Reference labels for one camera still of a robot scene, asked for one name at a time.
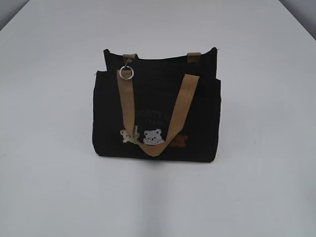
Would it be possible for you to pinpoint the silver zipper pull ring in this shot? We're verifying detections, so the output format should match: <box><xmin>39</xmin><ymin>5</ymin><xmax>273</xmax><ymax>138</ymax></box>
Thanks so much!
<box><xmin>119</xmin><ymin>59</ymin><xmax>135</xmax><ymax>80</ymax></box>

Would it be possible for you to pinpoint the black canvas tote bag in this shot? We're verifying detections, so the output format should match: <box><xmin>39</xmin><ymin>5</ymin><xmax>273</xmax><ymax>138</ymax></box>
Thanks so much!
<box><xmin>92</xmin><ymin>48</ymin><xmax>221</xmax><ymax>162</ymax></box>

